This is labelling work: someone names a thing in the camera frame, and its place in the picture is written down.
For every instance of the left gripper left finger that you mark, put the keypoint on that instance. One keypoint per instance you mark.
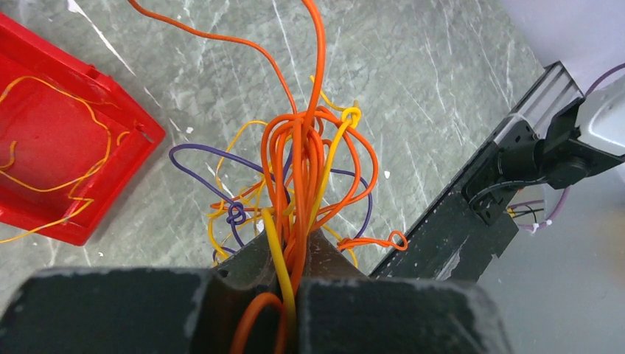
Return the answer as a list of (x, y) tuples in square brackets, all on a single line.
[(142, 309)]

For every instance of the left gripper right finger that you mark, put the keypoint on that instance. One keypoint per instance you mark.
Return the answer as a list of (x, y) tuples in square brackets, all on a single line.
[(341, 310)]

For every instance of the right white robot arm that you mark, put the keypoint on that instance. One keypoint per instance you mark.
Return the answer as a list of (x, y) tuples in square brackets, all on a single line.
[(583, 139)]

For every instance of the left red plastic bin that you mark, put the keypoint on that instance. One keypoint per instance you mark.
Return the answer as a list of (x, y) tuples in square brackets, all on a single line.
[(71, 138)]

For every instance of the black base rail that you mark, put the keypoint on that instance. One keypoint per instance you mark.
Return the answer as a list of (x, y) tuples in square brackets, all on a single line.
[(450, 241)]

